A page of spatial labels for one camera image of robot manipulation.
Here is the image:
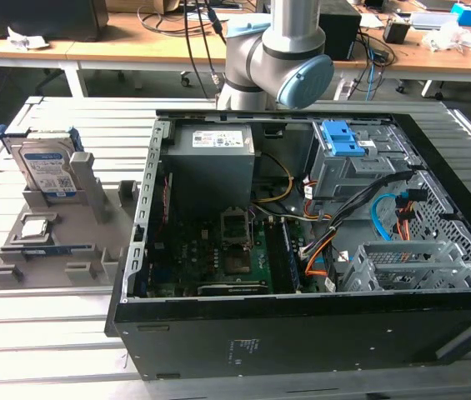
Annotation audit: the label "hard disk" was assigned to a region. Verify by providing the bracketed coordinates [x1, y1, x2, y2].
[0, 124, 84, 198]

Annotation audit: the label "CPU socket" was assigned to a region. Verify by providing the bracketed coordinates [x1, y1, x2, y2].
[220, 206, 253, 250]

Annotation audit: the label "grey power supply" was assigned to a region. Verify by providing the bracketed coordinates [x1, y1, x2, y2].
[167, 123, 256, 209]

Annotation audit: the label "square brown chipset chip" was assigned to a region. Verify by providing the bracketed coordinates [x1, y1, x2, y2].
[223, 248, 252, 275]

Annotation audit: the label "green motherboard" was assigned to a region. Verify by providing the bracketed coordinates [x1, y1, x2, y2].
[147, 207, 303, 298]

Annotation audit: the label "black graphics card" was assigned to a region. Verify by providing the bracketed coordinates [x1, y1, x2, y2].
[196, 282, 268, 296]

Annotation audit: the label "grey optical drive cage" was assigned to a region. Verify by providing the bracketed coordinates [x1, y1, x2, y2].
[308, 121, 422, 201]

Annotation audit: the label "blue plastic drive latch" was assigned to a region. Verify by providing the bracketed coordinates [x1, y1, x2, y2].
[319, 120, 365, 158]

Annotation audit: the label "white device under desk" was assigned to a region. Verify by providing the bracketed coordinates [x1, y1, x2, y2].
[334, 78, 355, 101]

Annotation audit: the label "black open PC case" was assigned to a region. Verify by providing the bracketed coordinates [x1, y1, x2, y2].
[104, 108, 471, 383]

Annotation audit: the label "grey parts rack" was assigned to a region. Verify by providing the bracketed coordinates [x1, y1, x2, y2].
[0, 152, 140, 291]

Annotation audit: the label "blue RAM stick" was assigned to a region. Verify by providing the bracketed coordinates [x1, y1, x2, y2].
[1, 244, 94, 256]

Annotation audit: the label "tall black box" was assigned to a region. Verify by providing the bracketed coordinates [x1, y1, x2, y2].
[318, 2, 363, 62]

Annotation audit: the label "long wooden desk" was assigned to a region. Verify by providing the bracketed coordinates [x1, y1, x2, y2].
[0, 10, 471, 99]

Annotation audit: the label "silver CPU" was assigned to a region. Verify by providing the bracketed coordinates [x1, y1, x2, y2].
[21, 219, 51, 239]

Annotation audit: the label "small black box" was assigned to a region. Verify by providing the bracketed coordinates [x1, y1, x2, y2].
[383, 18, 411, 45]

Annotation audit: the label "crumpled white paper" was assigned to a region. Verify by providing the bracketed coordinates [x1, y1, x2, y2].
[7, 26, 49, 52]

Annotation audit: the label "black computer tower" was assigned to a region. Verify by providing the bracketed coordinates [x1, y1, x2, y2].
[0, 0, 109, 43]

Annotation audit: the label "flat white box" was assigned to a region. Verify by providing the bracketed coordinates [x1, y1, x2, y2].
[409, 11, 459, 30]

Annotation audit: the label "clear plastic bags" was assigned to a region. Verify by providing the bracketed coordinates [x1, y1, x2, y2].
[422, 20, 471, 66]

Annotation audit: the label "yellow wire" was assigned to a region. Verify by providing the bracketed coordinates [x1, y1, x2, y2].
[253, 152, 294, 203]

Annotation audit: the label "multicolour wire bundle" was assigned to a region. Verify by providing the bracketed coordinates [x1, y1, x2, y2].
[301, 224, 338, 277]

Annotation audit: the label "black wire bundle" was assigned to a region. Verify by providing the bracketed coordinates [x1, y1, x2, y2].
[301, 170, 411, 259]

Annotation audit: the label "blue wire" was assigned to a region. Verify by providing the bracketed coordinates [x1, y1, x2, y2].
[370, 192, 409, 242]

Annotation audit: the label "orange power wire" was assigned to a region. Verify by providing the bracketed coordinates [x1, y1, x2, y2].
[395, 189, 428, 242]

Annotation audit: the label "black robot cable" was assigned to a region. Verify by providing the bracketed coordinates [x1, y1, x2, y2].
[183, 0, 226, 99]

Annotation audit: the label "hanging blue cable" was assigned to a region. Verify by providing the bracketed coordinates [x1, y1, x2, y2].
[363, 41, 380, 101]

